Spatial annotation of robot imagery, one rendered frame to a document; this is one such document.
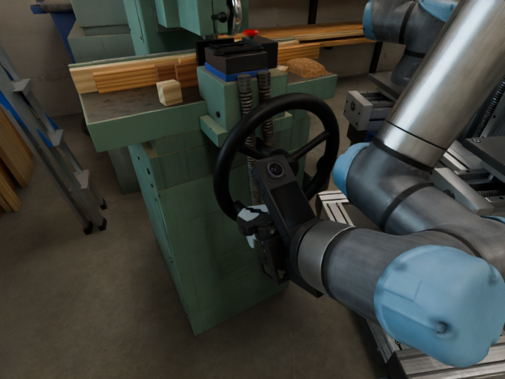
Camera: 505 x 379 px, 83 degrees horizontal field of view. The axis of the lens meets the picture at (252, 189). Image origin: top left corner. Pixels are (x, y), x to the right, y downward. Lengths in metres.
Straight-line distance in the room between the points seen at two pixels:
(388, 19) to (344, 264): 0.92
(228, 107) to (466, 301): 0.45
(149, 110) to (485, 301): 0.57
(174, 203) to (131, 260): 0.84
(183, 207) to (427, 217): 0.57
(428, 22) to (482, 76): 0.72
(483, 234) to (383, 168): 0.11
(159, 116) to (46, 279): 1.19
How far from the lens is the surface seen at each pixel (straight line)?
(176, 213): 0.76
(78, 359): 1.36
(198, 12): 0.73
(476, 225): 0.33
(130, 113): 0.62
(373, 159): 0.36
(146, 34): 0.94
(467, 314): 0.23
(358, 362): 1.27
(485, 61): 0.36
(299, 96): 0.52
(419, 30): 1.07
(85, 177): 1.71
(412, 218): 0.33
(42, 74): 3.20
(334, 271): 0.27
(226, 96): 0.55
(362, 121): 1.04
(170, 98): 0.63
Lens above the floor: 1.13
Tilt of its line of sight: 38 degrees down
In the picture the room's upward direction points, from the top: straight up
